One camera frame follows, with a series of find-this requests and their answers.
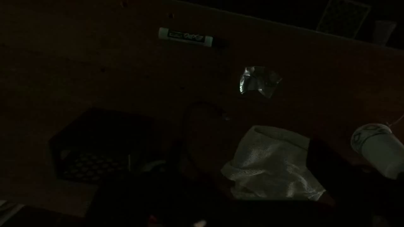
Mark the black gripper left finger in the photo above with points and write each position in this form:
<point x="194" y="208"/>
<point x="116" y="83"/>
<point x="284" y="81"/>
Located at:
<point x="182" y="161"/>

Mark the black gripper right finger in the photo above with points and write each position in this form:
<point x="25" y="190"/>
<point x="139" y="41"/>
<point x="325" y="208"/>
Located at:
<point x="330" y="168"/>

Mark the white waffle towel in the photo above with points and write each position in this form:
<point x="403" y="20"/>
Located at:
<point x="269" y="164"/>

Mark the black mesh box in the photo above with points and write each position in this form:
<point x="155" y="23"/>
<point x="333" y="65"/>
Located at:
<point x="96" y="146"/>

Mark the white paper cup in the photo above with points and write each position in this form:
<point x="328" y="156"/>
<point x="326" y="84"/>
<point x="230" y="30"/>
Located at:
<point x="380" y="149"/>

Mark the crumpled clear plastic wrapper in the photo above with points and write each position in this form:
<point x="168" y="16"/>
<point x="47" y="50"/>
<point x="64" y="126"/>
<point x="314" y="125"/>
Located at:
<point x="256" y="82"/>

